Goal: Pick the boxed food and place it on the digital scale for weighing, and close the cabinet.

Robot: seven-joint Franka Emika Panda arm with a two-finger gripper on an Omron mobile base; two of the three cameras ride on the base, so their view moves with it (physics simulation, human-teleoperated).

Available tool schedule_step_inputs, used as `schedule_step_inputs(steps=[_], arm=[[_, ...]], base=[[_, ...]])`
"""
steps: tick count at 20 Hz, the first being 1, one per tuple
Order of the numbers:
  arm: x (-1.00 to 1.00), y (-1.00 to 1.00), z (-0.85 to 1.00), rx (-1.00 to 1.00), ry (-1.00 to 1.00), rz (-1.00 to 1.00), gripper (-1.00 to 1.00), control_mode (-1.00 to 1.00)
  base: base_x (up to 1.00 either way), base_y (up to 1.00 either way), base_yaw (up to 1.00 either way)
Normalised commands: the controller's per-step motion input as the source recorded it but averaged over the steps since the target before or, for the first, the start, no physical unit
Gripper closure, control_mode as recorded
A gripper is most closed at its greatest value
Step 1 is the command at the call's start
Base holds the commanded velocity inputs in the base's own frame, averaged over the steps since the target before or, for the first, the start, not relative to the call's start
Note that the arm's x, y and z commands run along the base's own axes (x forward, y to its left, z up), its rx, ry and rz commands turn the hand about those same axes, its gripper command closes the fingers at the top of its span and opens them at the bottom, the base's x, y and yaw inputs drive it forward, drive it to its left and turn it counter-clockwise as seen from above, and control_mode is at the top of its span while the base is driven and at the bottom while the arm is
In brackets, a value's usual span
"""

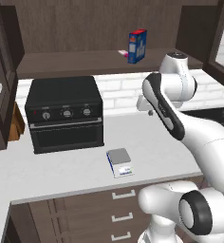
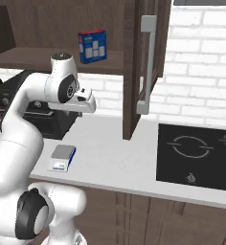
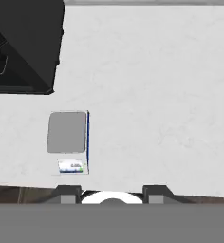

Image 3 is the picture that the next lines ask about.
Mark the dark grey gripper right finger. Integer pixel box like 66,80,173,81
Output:
142,184,192,205

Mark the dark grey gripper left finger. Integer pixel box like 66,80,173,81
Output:
46,184,83,205

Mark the white digital kitchen scale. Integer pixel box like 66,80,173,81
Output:
46,110,90,176

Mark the white round object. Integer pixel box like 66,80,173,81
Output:
81,190,144,205

